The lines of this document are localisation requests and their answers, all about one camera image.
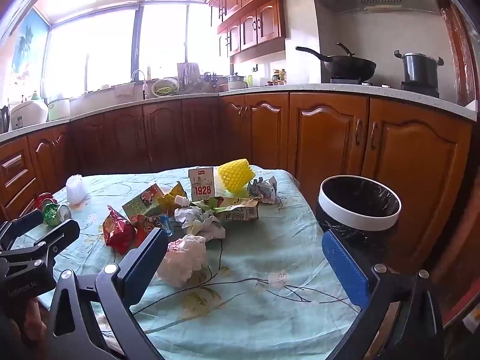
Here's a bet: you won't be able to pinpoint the yellow foam fruit net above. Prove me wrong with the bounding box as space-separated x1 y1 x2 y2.
217 158 256 198

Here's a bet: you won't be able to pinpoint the yellow snack packet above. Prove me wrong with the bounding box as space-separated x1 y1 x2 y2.
157 182 188 215

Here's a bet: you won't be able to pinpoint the red jelly cup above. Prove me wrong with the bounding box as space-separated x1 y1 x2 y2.
34 192 58 211

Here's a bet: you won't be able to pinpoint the chrome faucet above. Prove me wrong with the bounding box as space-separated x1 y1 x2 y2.
131 69 149 100

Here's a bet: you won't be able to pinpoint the cartoon printed snack box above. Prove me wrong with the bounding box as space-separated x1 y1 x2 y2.
122 184 166 223

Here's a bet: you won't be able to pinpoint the utensil rack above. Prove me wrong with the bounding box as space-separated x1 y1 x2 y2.
177 62 202 91

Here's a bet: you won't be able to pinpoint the speckled white countertop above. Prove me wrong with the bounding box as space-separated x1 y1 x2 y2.
0 82 479 144

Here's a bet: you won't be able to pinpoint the dark steel pot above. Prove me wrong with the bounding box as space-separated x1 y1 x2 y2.
394 49 445 85

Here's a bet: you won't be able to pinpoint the gas stove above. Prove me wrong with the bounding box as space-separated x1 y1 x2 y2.
329 76 440 98

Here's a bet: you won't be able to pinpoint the green red can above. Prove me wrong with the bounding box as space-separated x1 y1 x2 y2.
43 202 73 228

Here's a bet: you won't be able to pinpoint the knife block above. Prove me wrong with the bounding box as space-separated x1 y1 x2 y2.
202 71 219 93

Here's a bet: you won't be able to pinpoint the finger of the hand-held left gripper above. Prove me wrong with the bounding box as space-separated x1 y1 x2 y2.
0 209 44 249
22 218 81 267

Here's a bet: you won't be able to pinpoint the white rice cooker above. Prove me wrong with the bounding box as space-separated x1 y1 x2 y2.
9 98 49 130

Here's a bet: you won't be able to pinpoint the green drink carton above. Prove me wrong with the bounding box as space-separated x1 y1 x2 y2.
191 196 260 223

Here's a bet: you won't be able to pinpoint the red snack packet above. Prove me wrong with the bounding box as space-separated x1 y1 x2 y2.
102 205 137 256

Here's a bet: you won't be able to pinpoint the blue and red wrapper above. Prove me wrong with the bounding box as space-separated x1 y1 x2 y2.
135 213 175 238

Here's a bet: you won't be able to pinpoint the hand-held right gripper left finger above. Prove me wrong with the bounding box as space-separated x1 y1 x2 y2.
47 227 169 360

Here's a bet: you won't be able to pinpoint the crumpled printed paper ball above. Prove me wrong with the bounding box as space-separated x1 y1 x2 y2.
247 176 279 205

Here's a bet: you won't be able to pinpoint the colander with green vegetables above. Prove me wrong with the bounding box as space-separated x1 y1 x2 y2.
151 78 180 98

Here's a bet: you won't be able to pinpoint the wooden wall cabinets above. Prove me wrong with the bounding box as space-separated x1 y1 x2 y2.
207 0 301 65

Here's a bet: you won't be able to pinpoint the wooden base cabinets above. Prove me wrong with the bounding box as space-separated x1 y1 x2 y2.
0 92 474 272

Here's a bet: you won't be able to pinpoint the crumpled white paper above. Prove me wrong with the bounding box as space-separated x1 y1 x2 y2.
174 206 226 241

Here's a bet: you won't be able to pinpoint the wall poster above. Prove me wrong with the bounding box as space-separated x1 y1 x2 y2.
10 9 50 84

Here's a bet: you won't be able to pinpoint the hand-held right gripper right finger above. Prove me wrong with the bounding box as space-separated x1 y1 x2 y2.
322 229 445 360

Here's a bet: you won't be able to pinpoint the white electric cooker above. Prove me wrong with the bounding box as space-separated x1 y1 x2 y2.
47 97 71 122

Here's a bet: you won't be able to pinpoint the white plastic bag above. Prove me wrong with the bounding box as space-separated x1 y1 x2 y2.
157 234 209 289

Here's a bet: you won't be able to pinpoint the white foam fruit net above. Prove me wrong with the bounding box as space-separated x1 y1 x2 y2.
65 173 91 206

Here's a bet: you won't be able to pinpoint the black wok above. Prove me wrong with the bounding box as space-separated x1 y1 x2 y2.
295 43 377 80

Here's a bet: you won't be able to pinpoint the kitchen window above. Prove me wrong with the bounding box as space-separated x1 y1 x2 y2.
35 2 230 95

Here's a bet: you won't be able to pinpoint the white and red milk carton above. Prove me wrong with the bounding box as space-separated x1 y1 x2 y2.
188 167 215 202

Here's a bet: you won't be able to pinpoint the person's left hand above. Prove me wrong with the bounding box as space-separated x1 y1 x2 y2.
11 297 48 346

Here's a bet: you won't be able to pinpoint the black bin with white rim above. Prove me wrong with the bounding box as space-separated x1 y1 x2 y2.
315 175 403 271

